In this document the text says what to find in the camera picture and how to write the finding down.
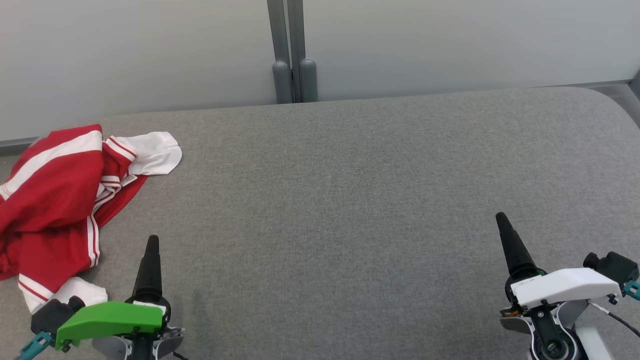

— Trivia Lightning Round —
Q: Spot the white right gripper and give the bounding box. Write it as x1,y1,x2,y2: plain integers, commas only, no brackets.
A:
495,212,623,309

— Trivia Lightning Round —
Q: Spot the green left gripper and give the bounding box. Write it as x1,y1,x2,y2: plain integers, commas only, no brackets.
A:
55,235,172,351

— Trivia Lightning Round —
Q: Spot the red jersey with white sleeves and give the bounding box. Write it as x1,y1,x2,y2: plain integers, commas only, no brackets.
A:
0,131,183,315

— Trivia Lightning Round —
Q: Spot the thin black cable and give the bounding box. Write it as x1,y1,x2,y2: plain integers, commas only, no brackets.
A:
589,300,640,337

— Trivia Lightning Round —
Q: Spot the grey partition base rail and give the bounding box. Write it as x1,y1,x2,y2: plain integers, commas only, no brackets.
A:
0,136,38,153
567,79,640,101

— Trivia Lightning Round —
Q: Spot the grey partition post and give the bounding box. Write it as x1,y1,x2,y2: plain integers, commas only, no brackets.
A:
266,0,294,105
286,0,319,103

